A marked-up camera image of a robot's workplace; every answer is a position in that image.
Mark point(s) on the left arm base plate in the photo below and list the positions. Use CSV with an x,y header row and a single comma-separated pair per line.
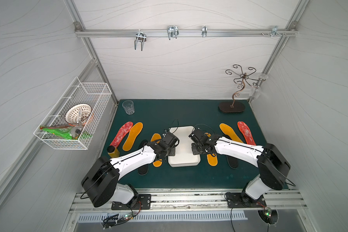
x,y
140,201

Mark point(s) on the right orange insole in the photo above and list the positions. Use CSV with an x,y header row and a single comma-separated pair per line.
x,y
227,130

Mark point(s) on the clear drinking glass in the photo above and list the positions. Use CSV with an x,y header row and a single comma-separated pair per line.
x,y
128,107

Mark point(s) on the right metal bracket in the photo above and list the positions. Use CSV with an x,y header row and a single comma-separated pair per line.
x,y
274,33

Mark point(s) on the fuzzy yellow insole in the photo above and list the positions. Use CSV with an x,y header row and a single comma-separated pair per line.
x,y
212,159
155,137

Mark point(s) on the red insole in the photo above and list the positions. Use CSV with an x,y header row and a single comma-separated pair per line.
x,y
246,132
123,131

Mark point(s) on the white storage box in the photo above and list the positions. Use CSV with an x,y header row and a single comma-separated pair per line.
x,y
183,152

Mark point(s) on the small metal hook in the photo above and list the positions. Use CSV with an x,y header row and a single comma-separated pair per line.
x,y
204,31

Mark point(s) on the white plastic strainer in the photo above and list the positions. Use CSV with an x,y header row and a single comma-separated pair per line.
x,y
78,114

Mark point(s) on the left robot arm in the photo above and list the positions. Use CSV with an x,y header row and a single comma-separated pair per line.
x,y
101,183

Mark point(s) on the left red insole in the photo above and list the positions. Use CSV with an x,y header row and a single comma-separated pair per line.
x,y
123,131

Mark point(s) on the yellow juice bottle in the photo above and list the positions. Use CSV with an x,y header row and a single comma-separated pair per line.
x,y
113,152

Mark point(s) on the left orange insole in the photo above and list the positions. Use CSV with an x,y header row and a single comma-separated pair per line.
x,y
133,134

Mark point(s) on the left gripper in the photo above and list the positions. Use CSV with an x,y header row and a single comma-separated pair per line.
x,y
171,146

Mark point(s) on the dark metal jewelry stand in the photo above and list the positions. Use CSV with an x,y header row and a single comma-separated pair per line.
x,y
242,79

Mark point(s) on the horizontal aluminium rail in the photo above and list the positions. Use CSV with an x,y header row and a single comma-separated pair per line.
x,y
188,33

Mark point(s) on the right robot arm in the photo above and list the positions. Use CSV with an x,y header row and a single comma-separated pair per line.
x,y
273,167

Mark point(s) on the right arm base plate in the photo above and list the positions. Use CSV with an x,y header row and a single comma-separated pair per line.
x,y
241,200

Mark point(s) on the orange insole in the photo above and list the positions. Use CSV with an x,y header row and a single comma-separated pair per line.
x,y
133,134
227,130

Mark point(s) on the left metal hook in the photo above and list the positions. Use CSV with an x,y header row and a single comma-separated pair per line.
x,y
140,39

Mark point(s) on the green plastic toy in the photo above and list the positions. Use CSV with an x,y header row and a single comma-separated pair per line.
x,y
68,132

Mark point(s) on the white wire basket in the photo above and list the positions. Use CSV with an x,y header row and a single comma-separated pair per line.
x,y
97,95

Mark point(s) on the black insole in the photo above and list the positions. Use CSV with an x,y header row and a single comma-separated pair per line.
x,y
143,170
233,162

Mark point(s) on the middle metal hook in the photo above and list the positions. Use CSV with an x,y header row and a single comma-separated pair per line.
x,y
172,32

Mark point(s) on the green table mat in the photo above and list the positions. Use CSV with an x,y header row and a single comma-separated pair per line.
x,y
158,115

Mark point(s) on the right red insole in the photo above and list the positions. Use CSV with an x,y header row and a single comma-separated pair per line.
x,y
246,132

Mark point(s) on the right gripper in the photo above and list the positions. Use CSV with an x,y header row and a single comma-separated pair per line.
x,y
197,146

